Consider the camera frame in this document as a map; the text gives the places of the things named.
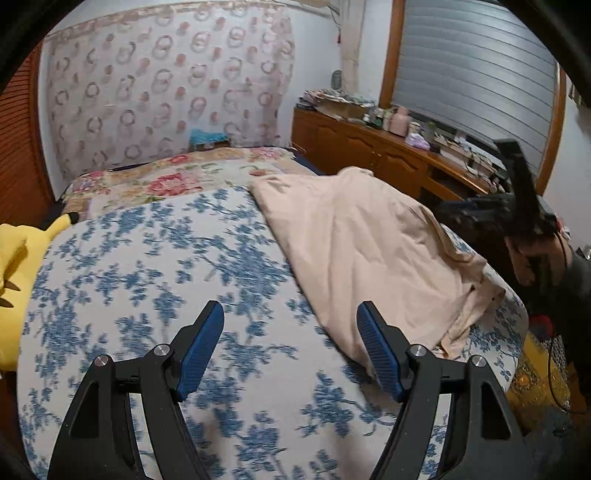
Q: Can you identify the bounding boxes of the yellow patterned cloth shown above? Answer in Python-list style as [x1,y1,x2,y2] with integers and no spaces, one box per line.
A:
[505,332,578,411]

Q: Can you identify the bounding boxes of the pile of papers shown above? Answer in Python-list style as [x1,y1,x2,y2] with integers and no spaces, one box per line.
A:
[299,88,373,119]

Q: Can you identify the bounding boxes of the yellow plush toy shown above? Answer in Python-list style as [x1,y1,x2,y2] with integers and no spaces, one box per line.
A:
[0,211,79,372]

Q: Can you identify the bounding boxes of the pink printed t-shirt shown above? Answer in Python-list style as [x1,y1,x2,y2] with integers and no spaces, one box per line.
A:
[249,166,506,371]

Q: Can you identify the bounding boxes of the wooden cabinet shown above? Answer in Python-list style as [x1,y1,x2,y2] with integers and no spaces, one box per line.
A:
[292,106,509,205]

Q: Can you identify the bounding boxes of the pink flower quilt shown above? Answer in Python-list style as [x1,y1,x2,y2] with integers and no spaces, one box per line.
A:
[62,147,315,219]

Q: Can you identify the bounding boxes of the person's right hand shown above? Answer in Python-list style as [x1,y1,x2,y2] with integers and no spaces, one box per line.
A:
[508,231,573,288]

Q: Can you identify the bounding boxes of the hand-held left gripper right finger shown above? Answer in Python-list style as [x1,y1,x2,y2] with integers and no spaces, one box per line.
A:
[356,300,525,480]

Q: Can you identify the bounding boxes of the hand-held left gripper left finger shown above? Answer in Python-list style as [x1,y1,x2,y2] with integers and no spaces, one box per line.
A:
[48,300,225,480]

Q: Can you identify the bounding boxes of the blue floral blanket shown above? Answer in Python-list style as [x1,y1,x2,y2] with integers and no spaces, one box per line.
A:
[16,185,529,480]

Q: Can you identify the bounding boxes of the teal box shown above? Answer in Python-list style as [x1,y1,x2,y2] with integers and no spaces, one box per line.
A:
[189,129,230,151]

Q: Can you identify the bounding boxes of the wooden slatted wardrobe door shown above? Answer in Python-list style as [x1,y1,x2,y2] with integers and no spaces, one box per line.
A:
[0,51,57,228]

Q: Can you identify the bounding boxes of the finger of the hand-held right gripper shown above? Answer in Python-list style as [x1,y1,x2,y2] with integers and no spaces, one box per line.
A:
[436,194,507,234]

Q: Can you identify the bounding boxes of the ring patterned headboard cover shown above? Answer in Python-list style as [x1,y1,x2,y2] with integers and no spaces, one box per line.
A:
[44,4,296,180]

